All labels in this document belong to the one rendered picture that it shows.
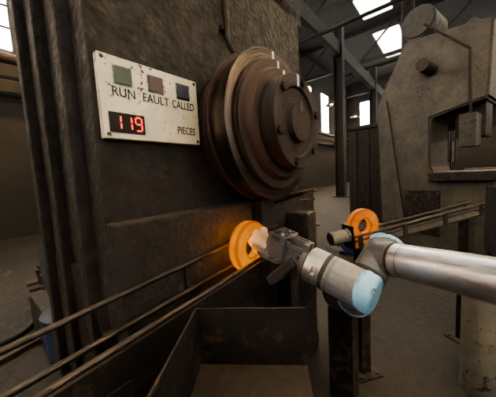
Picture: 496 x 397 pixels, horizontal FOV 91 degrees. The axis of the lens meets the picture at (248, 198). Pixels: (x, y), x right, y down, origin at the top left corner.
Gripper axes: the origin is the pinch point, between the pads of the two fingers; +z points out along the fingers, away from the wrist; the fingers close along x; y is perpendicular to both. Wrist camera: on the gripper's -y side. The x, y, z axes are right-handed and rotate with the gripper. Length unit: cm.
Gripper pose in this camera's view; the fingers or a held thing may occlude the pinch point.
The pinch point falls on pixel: (249, 239)
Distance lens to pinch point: 76.9
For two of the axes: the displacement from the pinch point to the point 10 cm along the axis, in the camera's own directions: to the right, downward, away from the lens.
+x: -6.4, 1.0, -7.6
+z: -7.5, -2.9, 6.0
